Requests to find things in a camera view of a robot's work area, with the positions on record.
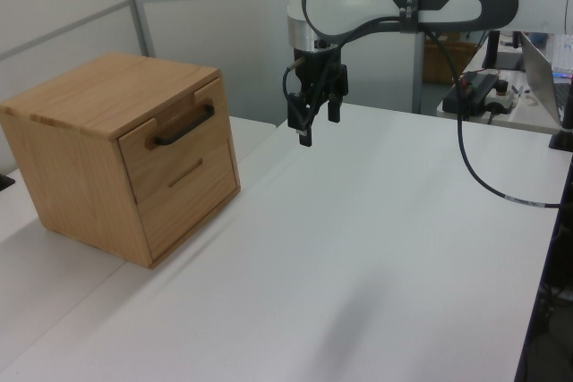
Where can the pale partition post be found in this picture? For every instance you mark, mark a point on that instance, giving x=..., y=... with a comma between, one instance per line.
x=139, y=6

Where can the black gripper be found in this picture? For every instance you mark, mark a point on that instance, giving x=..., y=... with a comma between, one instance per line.
x=318, y=71

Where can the black control box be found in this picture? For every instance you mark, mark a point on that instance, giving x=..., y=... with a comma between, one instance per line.
x=470, y=91

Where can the grey laptop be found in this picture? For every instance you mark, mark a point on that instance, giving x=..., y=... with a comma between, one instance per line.
x=544, y=82

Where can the emergency stop button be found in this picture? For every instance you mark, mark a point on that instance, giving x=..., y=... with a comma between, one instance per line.
x=501, y=95

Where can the black table clamp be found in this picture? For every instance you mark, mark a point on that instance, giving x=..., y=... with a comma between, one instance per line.
x=5, y=181

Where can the wooden cabinet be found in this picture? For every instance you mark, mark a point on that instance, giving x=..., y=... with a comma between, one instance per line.
x=76, y=131

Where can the black stand pole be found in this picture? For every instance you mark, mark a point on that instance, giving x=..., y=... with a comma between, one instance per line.
x=491, y=51

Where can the brown cardboard box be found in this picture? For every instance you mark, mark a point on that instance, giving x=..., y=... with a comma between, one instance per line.
x=443, y=62

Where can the grey metal post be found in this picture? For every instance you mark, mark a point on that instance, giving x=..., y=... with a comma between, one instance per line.
x=417, y=73

